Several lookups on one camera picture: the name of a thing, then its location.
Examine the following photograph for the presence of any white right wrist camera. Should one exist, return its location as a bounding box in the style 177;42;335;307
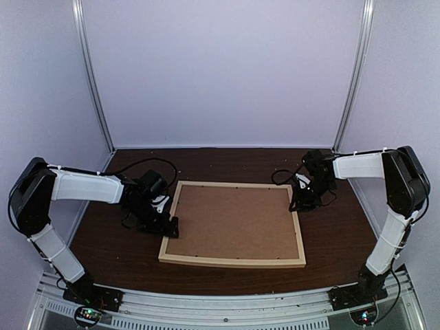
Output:
296;173;310;189

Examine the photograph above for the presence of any aluminium corner post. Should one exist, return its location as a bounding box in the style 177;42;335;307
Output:
71;0;116;153
332;0;375;151

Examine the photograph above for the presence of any light wooden picture frame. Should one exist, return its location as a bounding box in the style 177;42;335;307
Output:
157;180;307;270

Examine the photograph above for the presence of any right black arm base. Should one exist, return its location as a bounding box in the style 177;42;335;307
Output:
328;265;391;311

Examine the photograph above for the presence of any left round circuit board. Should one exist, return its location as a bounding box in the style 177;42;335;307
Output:
74;306;102;328

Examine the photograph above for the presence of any aluminium front rail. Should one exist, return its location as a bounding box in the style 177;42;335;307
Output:
27;271;427;330

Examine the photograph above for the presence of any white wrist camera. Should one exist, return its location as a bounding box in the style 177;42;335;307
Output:
296;173;310;189
151;195;170;213

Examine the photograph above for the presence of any right round circuit board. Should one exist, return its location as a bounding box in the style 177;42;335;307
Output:
350;308;378;327

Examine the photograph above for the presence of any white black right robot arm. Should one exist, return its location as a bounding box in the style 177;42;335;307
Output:
289;146;430;304

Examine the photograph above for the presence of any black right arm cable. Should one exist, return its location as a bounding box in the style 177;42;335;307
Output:
271;161;338;207

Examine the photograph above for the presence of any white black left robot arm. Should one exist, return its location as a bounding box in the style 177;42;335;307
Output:
7;157;179;305

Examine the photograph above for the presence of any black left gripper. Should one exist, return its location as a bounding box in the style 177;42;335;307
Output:
127;199;179;239

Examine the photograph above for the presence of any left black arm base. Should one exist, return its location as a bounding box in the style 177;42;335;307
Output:
63;272;123;312

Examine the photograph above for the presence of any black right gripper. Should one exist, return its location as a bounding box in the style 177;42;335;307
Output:
289;177;335;212

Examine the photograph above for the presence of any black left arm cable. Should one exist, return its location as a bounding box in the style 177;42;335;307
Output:
99;157;178;193

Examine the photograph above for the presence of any brown backing board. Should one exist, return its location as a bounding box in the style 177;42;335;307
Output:
166;184;300;259

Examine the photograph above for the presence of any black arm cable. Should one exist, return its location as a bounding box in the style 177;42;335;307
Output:
99;157;178;193
271;161;338;207

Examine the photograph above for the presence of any left aluminium corner post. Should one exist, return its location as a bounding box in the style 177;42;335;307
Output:
71;0;116;153

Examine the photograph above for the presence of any right aluminium corner post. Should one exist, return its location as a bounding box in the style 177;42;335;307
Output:
332;0;375;151

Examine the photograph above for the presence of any round circuit board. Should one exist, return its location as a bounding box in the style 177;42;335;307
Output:
74;306;102;328
350;308;378;327

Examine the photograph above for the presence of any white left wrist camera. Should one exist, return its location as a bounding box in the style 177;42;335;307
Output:
151;195;170;213

